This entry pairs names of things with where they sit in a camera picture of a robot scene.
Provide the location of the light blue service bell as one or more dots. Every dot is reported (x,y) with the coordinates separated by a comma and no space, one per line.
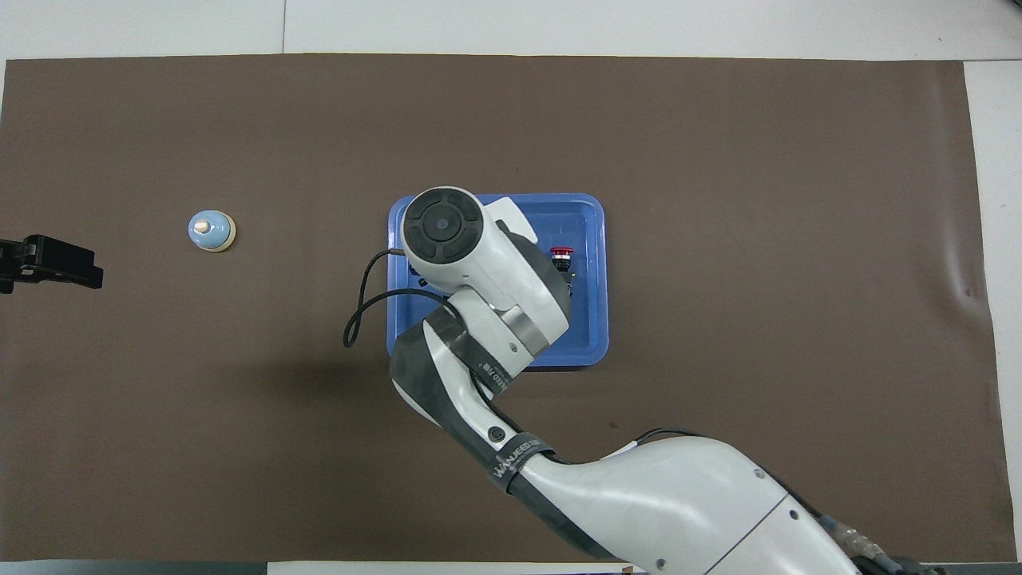
(209,231)

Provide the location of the red push button switch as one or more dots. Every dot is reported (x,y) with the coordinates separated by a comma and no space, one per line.
(561,252)

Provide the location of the blue plastic tray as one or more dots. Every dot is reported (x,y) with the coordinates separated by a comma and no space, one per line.
(587,327)

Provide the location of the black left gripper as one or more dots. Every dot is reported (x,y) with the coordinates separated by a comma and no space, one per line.
(60,254)

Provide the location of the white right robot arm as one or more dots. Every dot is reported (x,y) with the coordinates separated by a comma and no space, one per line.
(679,495)

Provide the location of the brown table mat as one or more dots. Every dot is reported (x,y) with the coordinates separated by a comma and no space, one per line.
(239,463)

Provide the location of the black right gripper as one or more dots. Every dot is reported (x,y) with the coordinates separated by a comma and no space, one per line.
(418,278)

